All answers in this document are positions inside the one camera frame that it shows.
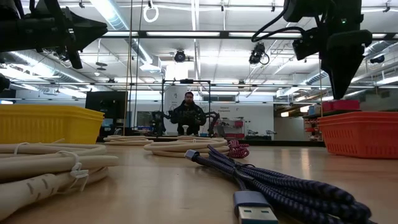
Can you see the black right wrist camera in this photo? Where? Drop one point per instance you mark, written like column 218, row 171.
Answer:
column 306, row 43

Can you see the black background robot arm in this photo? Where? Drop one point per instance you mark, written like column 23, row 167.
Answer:
column 214, row 119
column 158, row 123

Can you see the black monitor screen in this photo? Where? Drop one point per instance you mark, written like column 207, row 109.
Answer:
column 105, row 105

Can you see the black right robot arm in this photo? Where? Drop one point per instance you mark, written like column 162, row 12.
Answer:
column 326, row 12

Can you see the black overhead light beam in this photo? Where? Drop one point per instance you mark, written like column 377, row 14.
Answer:
column 224, row 34

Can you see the silver spiral ceiling duct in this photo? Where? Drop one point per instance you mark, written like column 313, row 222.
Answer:
column 115, row 18

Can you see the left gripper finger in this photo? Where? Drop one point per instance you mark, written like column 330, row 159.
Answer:
column 85, row 39
column 84, row 25

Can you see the background storage shelf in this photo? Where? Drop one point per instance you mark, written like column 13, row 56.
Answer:
column 314, row 115

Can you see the white zip tie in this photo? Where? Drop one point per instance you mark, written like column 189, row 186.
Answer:
column 76, row 172

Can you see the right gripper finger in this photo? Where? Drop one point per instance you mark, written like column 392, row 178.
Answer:
column 334, row 74
column 349, row 71

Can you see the red background boxes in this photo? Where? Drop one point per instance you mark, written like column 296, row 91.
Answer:
column 238, row 124

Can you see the white ceiling unit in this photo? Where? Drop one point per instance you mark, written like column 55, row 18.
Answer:
column 150, row 67

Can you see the black ceiling disc fixture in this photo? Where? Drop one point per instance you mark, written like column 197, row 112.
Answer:
column 101, row 64

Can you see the red storage bins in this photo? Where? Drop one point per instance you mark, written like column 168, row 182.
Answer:
column 342, row 105

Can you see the orange plastic basket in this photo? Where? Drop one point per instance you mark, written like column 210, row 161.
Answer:
column 360, row 137

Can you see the silver ceiling duct with vent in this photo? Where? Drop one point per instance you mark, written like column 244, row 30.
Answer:
column 385, row 46

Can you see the person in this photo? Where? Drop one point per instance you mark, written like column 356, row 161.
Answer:
column 188, row 116

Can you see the yellow plastic basket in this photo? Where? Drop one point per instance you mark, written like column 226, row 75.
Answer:
column 46, row 124

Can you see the small white knob stand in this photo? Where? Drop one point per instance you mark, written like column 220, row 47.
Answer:
column 185, row 127

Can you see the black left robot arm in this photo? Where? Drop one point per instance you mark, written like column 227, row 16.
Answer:
column 18, row 34

